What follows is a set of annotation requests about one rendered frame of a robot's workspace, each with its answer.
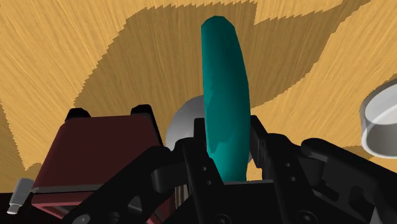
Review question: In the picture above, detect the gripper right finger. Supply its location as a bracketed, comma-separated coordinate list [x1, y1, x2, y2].
[249, 115, 397, 224]

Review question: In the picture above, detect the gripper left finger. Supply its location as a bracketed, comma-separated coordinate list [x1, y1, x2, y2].
[60, 117, 225, 224]

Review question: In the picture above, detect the teal elongated object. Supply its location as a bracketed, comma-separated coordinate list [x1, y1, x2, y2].
[200, 15, 251, 183]

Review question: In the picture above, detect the grey round bowl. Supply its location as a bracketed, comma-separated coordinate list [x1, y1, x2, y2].
[165, 94, 254, 164]

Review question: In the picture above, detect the dark red box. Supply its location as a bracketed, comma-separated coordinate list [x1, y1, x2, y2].
[31, 104, 176, 224]

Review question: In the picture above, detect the white round cup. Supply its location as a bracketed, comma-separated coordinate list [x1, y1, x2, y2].
[359, 78, 397, 160]

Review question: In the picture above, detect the small grey cylinder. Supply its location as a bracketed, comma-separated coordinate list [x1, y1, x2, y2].
[6, 178, 35, 216]

